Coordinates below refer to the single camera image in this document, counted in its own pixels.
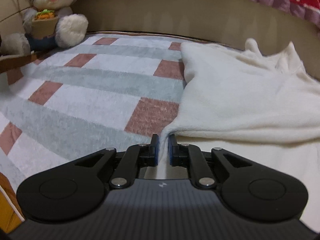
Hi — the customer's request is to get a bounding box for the cream fleece zip jacket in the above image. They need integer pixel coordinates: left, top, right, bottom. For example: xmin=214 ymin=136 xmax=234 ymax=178
xmin=156 ymin=38 xmax=319 ymax=231

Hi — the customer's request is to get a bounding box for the checkered floor rug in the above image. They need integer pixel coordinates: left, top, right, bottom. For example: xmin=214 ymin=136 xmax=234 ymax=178
xmin=1 ymin=34 xmax=186 ymax=192

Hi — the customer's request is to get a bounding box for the beige bed base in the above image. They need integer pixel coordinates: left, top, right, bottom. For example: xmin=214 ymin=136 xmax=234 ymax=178
xmin=73 ymin=0 xmax=319 ymax=78

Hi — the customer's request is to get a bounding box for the grey bunny plush toy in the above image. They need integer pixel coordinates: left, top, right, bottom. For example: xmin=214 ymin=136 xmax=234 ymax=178
xmin=1 ymin=0 xmax=88 ymax=55

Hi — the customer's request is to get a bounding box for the cream bedside cabinet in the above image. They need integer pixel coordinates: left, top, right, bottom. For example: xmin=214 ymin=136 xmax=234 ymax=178
xmin=0 ymin=0 xmax=30 ymax=38

